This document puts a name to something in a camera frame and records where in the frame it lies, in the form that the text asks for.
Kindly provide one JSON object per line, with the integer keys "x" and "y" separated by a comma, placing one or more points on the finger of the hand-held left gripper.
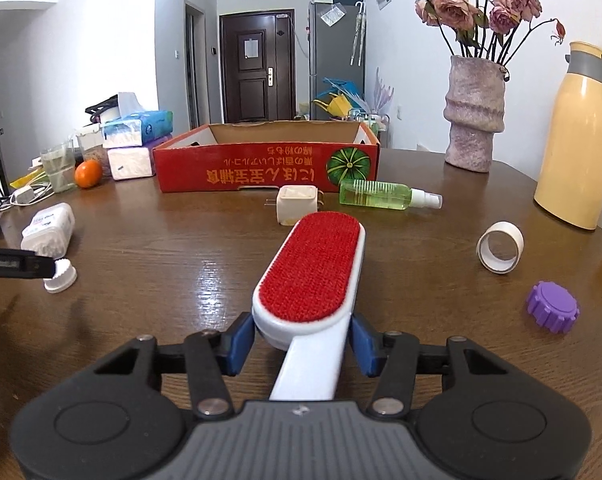
{"x": 16, "y": 263}

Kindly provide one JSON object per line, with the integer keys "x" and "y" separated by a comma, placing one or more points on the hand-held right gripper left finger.
{"x": 238, "y": 347}

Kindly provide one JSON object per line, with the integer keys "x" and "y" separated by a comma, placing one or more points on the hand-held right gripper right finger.
{"x": 362, "y": 347}

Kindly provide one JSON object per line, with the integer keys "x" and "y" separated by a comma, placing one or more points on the white ribbed bottle cap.
{"x": 61, "y": 280}

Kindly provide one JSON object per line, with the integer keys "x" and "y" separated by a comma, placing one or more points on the white cotton swab container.
{"x": 48, "y": 227}

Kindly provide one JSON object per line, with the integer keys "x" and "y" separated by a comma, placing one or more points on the beige square container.
{"x": 296, "y": 205}

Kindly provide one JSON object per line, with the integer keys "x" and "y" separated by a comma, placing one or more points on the white tape roll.
{"x": 501, "y": 260}

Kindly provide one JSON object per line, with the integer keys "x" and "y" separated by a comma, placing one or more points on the red cardboard box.
{"x": 268, "y": 165}

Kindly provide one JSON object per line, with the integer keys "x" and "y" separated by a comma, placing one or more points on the purple plastic toy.
{"x": 552, "y": 307}

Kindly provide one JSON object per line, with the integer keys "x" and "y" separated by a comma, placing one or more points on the clear glass cup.
{"x": 58, "y": 167}

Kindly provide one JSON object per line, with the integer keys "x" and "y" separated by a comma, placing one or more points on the orange fruit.
{"x": 87, "y": 174}

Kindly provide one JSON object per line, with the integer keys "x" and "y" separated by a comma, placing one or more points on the clear food storage container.
{"x": 93, "y": 147}

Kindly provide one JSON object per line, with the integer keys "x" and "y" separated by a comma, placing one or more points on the green packet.
{"x": 381, "y": 195}

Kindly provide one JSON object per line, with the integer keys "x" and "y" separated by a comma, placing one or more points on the purple and white tissue pack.
{"x": 131, "y": 161}

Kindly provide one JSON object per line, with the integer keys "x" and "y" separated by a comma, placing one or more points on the black folded stand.
{"x": 101, "y": 105}

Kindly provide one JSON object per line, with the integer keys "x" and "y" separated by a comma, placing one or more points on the blue tissue pack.
{"x": 138, "y": 127}

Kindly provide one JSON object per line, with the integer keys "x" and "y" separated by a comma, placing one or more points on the yellow plastic item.
{"x": 338, "y": 105}

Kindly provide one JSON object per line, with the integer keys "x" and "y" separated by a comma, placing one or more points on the purple artificial flowers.
{"x": 383, "y": 95}

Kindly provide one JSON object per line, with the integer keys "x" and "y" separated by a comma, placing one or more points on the textured pink ceramic vase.
{"x": 473, "y": 115}

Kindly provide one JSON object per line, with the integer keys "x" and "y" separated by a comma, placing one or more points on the blue plastic bag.
{"x": 338, "y": 85}

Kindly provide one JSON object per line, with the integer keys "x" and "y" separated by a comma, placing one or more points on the dark brown door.
{"x": 253, "y": 80}

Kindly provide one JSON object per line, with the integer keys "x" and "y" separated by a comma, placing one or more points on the grey refrigerator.
{"x": 333, "y": 60}

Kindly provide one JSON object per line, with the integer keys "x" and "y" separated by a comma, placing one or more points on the yellow thermos jug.
{"x": 578, "y": 150}

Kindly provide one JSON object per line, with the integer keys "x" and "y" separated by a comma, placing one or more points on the clear folded umbrella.
{"x": 358, "y": 35}

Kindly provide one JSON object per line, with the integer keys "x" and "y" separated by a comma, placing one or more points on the dried pink rose bouquet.
{"x": 453, "y": 7}

